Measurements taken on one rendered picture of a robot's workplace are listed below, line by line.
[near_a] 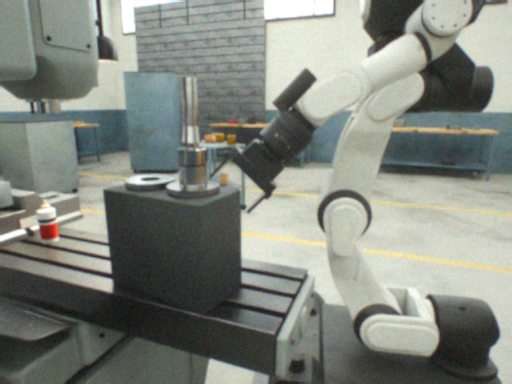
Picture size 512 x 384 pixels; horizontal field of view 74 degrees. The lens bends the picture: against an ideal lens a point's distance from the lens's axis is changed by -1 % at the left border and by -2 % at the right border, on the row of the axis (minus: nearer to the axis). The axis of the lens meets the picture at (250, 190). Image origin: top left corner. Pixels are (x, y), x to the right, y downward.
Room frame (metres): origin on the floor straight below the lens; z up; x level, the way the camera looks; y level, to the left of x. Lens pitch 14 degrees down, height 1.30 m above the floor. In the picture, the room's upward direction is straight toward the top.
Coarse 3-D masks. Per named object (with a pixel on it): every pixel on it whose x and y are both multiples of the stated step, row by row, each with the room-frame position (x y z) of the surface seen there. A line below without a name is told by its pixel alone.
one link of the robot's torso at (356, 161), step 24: (384, 96) 0.84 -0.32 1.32; (408, 96) 0.83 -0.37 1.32; (360, 120) 0.86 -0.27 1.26; (384, 120) 0.85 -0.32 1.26; (360, 144) 0.88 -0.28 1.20; (384, 144) 0.86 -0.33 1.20; (336, 168) 0.90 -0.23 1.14; (360, 168) 0.89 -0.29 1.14; (336, 192) 0.89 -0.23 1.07; (360, 192) 0.89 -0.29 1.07
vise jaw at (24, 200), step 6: (12, 192) 0.88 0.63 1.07; (18, 192) 0.88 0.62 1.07; (24, 192) 0.88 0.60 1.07; (30, 192) 0.88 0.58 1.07; (18, 198) 0.85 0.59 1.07; (24, 198) 0.85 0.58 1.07; (30, 198) 0.87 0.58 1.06; (36, 198) 0.88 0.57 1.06; (42, 198) 0.90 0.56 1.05; (18, 204) 0.85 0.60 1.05; (24, 204) 0.85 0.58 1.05; (30, 204) 0.87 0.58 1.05; (36, 204) 0.88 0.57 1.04
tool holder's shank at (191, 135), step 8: (184, 80) 0.56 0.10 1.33; (192, 80) 0.57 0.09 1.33; (184, 88) 0.56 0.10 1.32; (192, 88) 0.56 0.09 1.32; (184, 96) 0.57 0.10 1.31; (192, 96) 0.56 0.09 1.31; (184, 104) 0.57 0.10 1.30; (192, 104) 0.56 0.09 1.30; (184, 112) 0.57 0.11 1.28; (192, 112) 0.56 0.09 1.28; (184, 120) 0.57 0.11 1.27; (192, 120) 0.56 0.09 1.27; (184, 128) 0.57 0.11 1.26; (192, 128) 0.56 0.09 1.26; (184, 136) 0.56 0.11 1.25; (192, 136) 0.56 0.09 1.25; (200, 136) 0.57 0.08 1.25; (192, 144) 0.56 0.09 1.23
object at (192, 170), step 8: (184, 160) 0.55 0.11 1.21; (192, 160) 0.55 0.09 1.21; (200, 160) 0.56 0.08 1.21; (184, 168) 0.55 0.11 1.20; (192, 168) 0.55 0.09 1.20; (200, 168) 0.56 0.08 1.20; (184, 176) 0.55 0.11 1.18; (192, 176) 0.55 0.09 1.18; (200, 176) 0.56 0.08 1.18; (184, 184) 0.55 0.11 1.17; (192, 184) 0.55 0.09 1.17; (200, 184) 0.56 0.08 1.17
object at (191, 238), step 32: (128, 192) 0.57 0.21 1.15; (160, 192) 0.57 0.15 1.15; (192, 192) 0.53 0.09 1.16; (224, 192) 0.57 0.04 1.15; (128, 224) 0.57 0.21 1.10; (160, 224) 0.53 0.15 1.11; (192, 224) 0.50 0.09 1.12; (224, 224) 0.55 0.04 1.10; (128, 256) 0.57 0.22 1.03; (160, 256) 0.54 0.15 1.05; (192, 256) 0.50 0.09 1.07; (224, 256) 0.55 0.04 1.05; (160, 288) 0.54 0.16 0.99; (192, 288) 0.50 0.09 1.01; (224, 288) 0.54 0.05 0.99
